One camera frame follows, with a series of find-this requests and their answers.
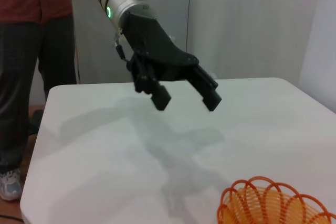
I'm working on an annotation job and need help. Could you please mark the orange plastic woven basket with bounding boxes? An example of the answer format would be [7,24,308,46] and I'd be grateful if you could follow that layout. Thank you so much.
[217,176,336,224]

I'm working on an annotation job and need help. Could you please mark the black floor cable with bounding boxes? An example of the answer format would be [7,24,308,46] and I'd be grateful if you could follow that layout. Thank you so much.
[0,214,24,221]

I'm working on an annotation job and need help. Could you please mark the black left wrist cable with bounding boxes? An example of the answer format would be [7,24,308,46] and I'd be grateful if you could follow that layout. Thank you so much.
[111,28,132,65]

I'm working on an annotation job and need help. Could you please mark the black object on floor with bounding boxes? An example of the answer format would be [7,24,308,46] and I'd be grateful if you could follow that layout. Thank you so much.
[28,108,45,136]

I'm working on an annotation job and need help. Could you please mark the dark trousers of person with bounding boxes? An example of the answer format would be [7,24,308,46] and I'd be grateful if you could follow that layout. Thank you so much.
[0,14,78,175]

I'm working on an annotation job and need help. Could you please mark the grey white sneaker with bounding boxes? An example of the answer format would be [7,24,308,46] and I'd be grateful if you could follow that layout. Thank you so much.
[0,168,24,201]

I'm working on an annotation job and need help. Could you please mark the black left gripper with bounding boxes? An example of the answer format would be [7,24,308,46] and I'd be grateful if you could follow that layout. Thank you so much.
[122,11,223,112]

